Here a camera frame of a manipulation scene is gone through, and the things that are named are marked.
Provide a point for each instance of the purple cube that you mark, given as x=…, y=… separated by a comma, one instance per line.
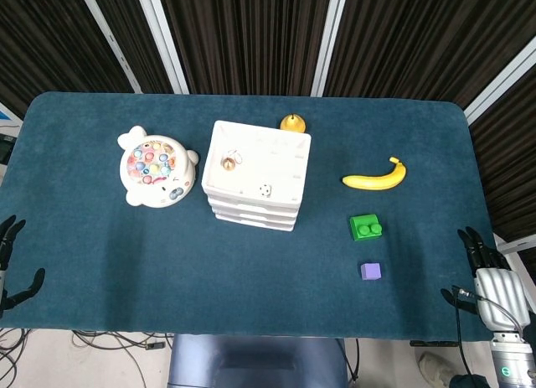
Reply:
x=371, y=271

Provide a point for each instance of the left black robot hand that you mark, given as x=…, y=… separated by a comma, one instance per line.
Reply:
x=9, y=241

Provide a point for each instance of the teal table cloth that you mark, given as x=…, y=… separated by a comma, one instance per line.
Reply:
x=125, y=258

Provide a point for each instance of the clear plastic drawer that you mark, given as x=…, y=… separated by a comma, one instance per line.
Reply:
x=251, y=216

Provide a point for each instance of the white shoe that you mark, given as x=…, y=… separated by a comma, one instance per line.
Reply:
x=433, y=367

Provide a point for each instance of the yellow banana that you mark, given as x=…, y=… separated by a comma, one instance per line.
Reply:
x=377, y=181

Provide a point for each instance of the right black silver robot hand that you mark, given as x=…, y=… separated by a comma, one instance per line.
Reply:
x=498, y=287

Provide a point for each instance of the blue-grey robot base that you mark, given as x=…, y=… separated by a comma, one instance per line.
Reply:
x=251, y=363

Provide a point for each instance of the black bar under table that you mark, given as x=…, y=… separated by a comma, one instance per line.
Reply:
x=435, y=343

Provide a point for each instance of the black power adapter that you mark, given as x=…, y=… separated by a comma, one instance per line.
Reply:
x=154, y=345

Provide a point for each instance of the white plastic drawer organizer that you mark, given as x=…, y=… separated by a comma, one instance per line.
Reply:
x=259, y=161

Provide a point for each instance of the person in dark clothes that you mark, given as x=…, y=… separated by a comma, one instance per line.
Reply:
x=469, y=381

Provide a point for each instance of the white partition post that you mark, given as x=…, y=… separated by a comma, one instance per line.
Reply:
x=163, y=40
x=502, y=84
x=111, y=40
x=330, y=40

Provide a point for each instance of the green building block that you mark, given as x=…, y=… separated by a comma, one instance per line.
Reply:
x=366, y=229

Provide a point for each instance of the yellow pear toy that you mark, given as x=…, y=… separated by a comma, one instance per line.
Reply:
x=292, y=123

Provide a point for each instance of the white metal rack frame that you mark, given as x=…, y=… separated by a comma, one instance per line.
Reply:
x=517, y=245

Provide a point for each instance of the white blue sign board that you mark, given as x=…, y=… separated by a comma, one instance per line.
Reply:
x=6, y=117

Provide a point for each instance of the white fishing game toy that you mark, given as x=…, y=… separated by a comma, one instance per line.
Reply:
x=155, y=170

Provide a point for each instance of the white die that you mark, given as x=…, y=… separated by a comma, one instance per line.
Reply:
x=265, y=190

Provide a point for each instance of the small gold bell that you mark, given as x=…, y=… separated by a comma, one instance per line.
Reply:
x=228, y=162

